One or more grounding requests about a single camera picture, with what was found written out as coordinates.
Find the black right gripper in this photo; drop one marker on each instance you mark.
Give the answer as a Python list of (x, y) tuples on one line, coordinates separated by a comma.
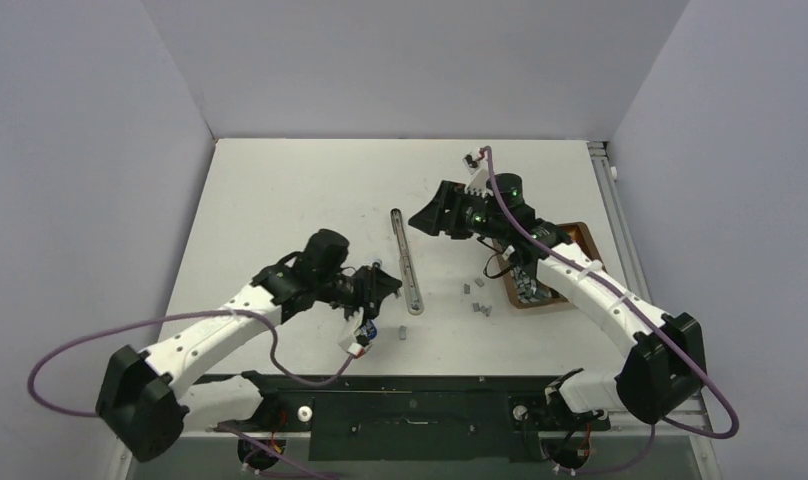
[(444, 213)]

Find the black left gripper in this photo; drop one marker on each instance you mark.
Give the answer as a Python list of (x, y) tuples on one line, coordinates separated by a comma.
[(374, 286)]

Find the blue stapler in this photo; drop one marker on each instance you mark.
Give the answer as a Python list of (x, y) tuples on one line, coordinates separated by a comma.
[(369, 330)]

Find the silver black stapler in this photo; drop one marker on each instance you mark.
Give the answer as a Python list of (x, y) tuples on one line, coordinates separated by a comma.
[(414, 299)]

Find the brown plastic divided tray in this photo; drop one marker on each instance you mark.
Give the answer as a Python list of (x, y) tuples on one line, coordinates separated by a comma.
[(580, 234)]

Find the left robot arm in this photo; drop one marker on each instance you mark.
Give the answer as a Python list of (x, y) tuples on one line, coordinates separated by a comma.
[(146, 395)]

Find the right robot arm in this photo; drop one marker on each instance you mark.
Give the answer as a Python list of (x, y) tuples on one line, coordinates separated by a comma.
[(663, 353)]

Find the pile of grey staples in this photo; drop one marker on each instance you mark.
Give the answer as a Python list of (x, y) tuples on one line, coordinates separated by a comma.
[(526, 290)]

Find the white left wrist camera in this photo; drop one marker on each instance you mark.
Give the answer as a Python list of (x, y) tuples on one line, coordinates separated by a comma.
[(351, 340)]

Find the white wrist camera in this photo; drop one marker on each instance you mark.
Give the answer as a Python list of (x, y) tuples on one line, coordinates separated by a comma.
[(477, 168), (351, 340)]

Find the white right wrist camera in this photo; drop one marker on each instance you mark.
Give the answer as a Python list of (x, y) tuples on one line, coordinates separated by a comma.
[(477, 168)]

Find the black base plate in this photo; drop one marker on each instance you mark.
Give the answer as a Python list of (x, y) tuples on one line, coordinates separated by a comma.
[(394, 418)]

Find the aluminium frame rail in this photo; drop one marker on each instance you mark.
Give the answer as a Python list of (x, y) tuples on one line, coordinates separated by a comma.
[(264, 198)]

